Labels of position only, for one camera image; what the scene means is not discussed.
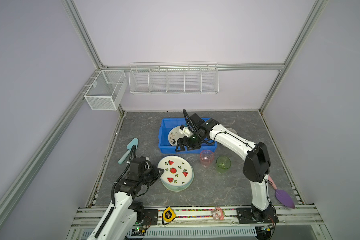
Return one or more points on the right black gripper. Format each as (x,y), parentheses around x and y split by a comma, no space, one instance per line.
(180,142)

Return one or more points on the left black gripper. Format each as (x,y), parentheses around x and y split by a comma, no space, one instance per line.
(156,173)

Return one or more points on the white floral plate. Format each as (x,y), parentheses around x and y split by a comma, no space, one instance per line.
(174,135)

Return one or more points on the light green flower plate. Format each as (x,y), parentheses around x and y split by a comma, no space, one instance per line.
(180,187)

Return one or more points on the white watermelon plate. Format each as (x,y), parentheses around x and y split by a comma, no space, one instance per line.
(174,163)

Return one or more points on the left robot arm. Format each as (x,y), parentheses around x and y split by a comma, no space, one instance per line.
(124,211)

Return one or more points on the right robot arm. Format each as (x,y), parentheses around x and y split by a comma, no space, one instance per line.
(255,156)

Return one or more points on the pink transparent cup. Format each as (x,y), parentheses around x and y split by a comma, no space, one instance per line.
(206,158)

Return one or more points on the teal spatula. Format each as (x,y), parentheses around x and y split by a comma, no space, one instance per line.
(133,142)

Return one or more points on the yellow tape measure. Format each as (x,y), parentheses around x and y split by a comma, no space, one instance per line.
(168,216)

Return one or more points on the green transparent cup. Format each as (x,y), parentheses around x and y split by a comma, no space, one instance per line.
(223,164)

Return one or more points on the stacked patterned bowls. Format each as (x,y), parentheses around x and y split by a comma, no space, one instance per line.
(232,130)

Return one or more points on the white vent grille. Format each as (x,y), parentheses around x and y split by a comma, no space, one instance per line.
(193,233)

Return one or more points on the pink toy figure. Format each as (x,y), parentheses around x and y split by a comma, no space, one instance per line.
(218,214)

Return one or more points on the white mesh box basket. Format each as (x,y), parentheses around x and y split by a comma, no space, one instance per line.
(106,91)

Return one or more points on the purple pink spatula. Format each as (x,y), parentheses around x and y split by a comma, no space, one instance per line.
(282,196)

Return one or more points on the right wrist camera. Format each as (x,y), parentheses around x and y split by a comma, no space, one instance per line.
(184,130)

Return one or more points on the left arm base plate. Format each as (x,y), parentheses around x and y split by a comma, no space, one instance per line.
(148,217)

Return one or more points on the white wire shelf basket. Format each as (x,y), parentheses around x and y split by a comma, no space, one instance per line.
(174,78)

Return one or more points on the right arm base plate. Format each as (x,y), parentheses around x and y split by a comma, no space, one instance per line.
(248,215)

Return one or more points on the aluminium front rail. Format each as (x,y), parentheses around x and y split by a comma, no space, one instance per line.
(202,216)

